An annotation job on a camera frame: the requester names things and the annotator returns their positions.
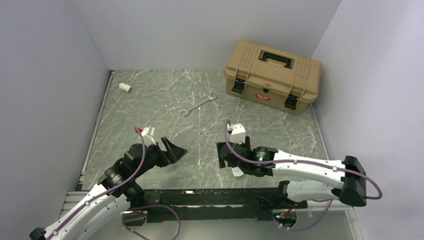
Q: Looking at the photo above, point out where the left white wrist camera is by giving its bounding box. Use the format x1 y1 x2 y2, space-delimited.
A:
134 125 157 147

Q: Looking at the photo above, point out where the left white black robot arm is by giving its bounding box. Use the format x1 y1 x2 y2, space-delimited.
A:
29 137 188 240

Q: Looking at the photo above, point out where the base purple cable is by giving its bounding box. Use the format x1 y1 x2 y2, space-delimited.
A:
273 198 334 232
121 204 181 240

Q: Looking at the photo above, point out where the white remote battery cover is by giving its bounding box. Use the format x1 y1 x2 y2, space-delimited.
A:
118 82 131 93

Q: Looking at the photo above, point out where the white remote control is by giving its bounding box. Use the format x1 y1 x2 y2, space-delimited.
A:
231 167 244 178

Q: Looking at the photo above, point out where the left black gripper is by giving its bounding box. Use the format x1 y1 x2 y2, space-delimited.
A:
134 136 187 178

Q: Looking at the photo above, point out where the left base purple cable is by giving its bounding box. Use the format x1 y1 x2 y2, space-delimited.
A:
121 204 181 240

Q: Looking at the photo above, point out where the tan plastic toolbox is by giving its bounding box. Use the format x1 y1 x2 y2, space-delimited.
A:
223 40 322 115

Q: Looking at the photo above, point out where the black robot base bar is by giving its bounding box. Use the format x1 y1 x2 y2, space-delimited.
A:
129 187 308 223

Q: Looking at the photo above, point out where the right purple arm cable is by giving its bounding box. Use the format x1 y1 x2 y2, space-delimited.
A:
223 119 383 201

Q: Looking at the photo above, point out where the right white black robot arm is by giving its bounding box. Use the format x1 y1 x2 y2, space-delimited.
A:
216 137 367 208

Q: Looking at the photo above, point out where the silver open-end wrench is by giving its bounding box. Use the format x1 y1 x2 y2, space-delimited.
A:
180 92 218 117

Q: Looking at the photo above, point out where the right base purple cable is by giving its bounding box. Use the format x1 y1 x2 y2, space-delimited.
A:
273 198 334 232

